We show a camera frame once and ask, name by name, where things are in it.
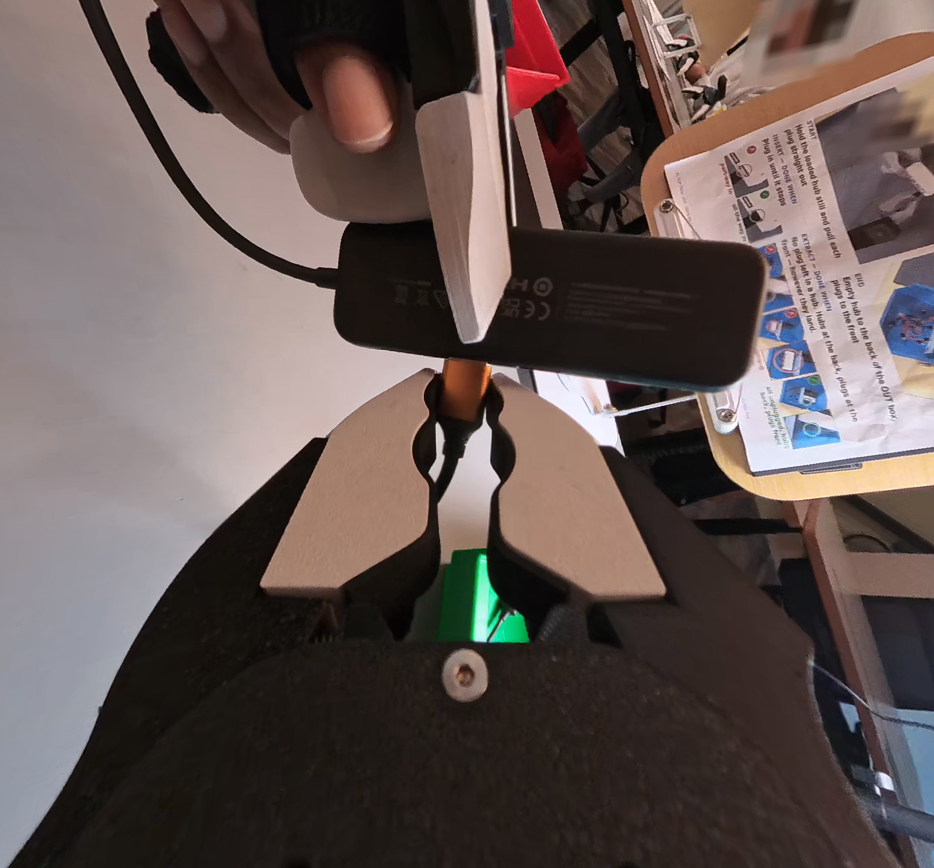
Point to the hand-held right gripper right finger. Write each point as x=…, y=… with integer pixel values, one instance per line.
x=576, y=518

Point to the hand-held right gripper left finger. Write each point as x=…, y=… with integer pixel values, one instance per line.
x=350, y=510

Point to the instruction sheet board white stand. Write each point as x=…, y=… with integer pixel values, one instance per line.
x=817, y=299

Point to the dark grey usb hub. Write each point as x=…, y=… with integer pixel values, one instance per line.
x=620, y=299

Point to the red plastic bin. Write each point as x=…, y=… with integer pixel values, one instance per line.
x=533, y=29

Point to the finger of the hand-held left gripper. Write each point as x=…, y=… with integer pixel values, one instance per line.
x=467, y=211
x=350, y=182

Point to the green plastic bin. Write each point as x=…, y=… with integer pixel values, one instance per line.
x=467, y=591

